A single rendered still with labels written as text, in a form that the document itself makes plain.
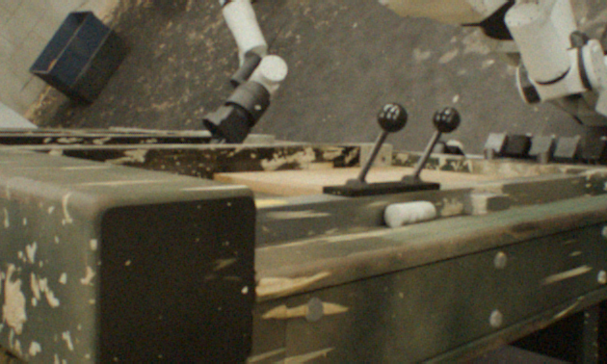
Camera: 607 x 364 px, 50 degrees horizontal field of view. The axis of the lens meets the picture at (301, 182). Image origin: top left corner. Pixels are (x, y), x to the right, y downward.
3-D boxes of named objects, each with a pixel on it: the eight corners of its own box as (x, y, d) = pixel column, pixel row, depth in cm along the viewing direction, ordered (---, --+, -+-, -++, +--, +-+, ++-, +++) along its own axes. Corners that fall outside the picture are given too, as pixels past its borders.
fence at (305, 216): (585, 195, 132) (587, 175, 131) (203, 252, 65) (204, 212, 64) (561, 192, 135) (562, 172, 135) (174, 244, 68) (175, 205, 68)
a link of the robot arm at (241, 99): (223, 155, 157) (250, 120, 162) (250, 158, 150) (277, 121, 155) (193, 117, 150) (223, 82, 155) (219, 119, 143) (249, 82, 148)
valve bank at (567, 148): (649, 171, 159) (625, 116, 144) (634, 222, 155) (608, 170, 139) (468, 157, 194) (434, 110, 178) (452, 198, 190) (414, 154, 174)
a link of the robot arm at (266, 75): (259, 120, 159) (283, 89, 164) (270, 103, 150) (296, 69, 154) (222, 93, 159) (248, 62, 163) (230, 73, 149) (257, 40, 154)
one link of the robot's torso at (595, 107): (585, 90, 224) (526, 32, 190) (647, 90, 210) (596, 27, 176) (575, 133, 222) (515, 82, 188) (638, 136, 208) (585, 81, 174)
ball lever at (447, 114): (424, 195, 93) (471, 115, 88) (409, 196, 91) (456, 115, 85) (406, 180, 95) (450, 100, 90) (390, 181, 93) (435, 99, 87)
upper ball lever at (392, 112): (371, 200, 85) (419, 113, 79) (353, 202, 82) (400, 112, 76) (353, 184, 87) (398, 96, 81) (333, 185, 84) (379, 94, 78)
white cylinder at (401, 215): (401, 229, 82) (436, 223, 87) (403, 206, 82) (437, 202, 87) (382, 226, 84) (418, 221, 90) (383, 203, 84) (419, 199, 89)
